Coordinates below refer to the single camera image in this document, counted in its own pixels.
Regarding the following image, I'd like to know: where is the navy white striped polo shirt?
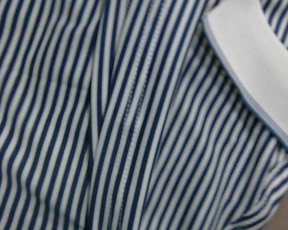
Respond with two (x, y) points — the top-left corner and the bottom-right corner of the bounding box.
(0, 0), (288, 230)

